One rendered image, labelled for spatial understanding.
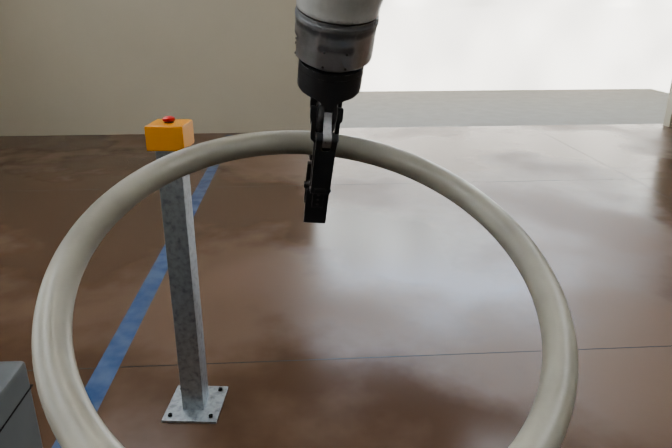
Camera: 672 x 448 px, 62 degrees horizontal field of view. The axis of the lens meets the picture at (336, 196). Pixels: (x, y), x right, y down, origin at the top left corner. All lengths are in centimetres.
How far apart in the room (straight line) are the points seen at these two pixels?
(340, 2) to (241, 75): 610
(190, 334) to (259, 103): 485
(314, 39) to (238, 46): 604
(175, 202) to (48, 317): 139
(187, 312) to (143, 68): 504
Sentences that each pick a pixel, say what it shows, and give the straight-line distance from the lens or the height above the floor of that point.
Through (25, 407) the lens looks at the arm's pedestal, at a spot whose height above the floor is 72.
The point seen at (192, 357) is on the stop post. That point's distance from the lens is 215.
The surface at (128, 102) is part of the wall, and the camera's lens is 696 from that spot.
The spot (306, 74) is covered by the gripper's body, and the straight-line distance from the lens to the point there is 64.
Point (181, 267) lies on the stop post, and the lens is 197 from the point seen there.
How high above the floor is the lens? 143
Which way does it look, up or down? 19 degrees down
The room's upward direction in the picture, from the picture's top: straight up
